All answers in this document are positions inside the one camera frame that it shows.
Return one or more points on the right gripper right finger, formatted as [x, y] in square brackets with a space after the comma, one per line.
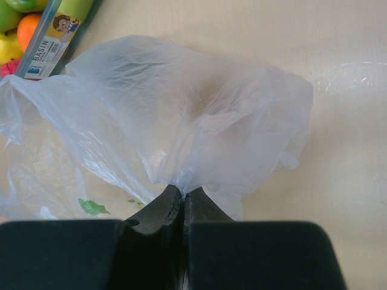
[226, 254]

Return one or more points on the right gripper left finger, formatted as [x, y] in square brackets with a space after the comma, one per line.
[140, 252]

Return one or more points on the clear plastic bag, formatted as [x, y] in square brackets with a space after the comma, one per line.
[109, 135]

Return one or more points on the yellow toy pear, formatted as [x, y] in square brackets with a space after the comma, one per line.
[9, 47]

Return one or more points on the green fruit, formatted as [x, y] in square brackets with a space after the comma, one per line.
[9, 17]

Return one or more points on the brown kiwi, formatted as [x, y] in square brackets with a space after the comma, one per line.
[203, 95]

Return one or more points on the orange toy fruit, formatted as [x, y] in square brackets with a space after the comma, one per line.
[26, 29]

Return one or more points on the red toy strawberry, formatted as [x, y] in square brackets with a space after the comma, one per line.
[10, 67]

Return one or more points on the grey-green plastic basin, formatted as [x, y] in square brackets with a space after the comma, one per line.
[53, 43]

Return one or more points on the yellow toy mango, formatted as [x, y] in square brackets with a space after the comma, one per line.
[78, 9]

